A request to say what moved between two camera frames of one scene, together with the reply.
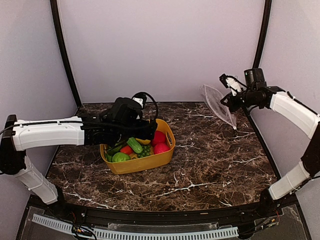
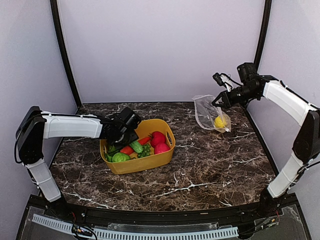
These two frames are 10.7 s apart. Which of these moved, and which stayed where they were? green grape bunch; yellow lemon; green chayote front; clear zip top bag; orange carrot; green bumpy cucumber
Moved: yellow lemon; clear zip top bag
Stayed: orange carrot; green grape bunch; green bumpy cucumber; green chayote front
